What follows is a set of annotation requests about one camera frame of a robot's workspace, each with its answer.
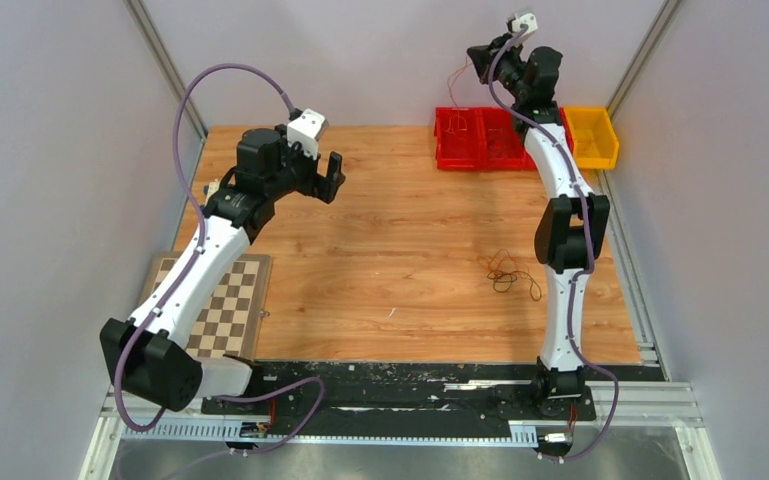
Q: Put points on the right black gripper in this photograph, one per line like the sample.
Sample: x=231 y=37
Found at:
x=483 y=57

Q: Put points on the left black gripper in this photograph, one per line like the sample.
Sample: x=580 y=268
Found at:
x=320 y=187

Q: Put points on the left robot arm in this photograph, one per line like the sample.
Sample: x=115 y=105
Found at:
x=146 y=354

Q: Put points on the middle red bin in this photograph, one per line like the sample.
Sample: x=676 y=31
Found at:
x=504 y=149

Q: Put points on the right red bin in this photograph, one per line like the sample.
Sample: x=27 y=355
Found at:
x=547 y=144

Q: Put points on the toy block car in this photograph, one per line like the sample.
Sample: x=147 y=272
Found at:
x=210 y=189

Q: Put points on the yellow bin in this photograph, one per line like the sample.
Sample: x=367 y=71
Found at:
x=594 y=143

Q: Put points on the wooden chessboard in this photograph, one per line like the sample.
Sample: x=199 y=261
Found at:
x=230 y=321

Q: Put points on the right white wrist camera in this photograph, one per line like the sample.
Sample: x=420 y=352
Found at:
x=521 y=25

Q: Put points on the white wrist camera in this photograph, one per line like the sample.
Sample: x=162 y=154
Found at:
x=306 y=131
x=521 y=25

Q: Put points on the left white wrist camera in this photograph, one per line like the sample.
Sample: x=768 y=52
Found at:
x=306 y=131

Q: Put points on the slotted cable duct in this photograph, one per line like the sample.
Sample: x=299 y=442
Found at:
x=516 y=435

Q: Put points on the aluminium frame rail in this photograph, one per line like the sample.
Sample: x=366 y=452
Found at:
x=656 y=397

